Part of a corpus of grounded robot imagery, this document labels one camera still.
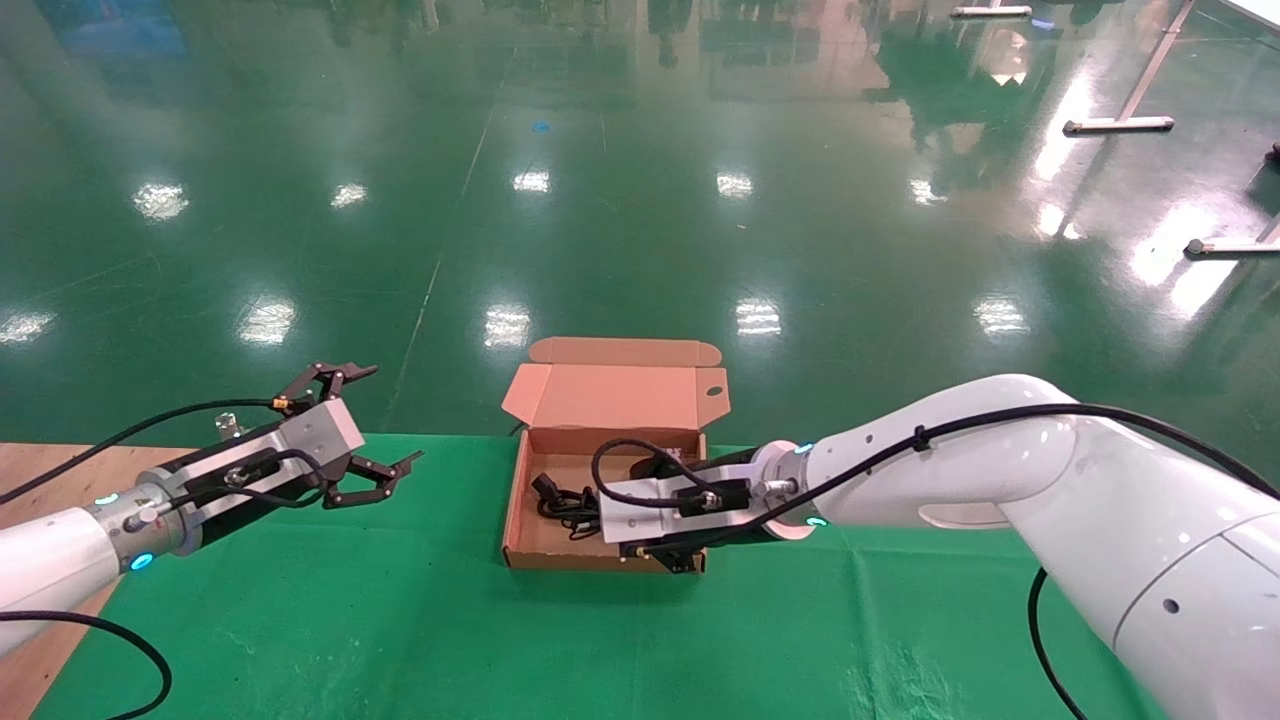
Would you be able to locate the open brown cardboard box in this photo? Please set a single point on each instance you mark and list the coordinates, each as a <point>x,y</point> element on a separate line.
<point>620,400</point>

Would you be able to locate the silver binder clip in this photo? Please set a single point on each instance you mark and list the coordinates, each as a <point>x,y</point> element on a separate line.
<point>228,426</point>

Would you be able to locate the white table top edge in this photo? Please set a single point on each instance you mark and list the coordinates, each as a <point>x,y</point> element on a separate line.
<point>1258,12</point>

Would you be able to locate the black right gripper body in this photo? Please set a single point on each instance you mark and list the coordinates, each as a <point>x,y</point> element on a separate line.
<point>735,463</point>

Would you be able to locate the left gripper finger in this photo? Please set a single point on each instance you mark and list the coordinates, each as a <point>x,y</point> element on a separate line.
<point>322,380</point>
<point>375,480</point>

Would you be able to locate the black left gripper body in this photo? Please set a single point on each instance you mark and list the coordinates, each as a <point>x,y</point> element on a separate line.
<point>250,495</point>

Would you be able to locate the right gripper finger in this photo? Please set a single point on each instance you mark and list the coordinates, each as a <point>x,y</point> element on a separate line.
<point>670,558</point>
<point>668,462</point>

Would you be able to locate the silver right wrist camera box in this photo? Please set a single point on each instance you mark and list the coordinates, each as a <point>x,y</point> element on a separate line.
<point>660,510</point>

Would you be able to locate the grey table foot bar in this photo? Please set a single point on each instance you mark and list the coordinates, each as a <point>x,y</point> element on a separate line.
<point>1230,248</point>

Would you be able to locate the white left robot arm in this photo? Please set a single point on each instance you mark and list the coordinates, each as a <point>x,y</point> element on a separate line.
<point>60,560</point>

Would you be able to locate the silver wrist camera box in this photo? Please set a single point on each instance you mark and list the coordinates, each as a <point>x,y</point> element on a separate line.
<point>325,430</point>
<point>660,510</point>

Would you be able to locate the green table cloth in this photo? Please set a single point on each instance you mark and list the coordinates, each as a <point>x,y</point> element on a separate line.
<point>450,640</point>

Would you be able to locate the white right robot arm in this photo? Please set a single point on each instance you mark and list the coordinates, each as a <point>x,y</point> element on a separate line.
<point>1100,500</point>

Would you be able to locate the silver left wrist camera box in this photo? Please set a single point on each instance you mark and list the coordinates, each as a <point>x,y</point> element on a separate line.
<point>325,430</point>

